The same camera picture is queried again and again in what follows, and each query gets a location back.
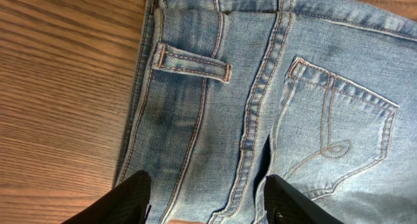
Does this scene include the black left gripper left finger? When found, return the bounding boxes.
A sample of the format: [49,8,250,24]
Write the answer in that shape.
[63,171,151,224]

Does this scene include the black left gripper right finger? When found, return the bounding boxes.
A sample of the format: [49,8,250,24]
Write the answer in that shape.
[264,175,342,224]

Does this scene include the light blue jeans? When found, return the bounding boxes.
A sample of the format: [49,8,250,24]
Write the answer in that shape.
[114,0,416,223]

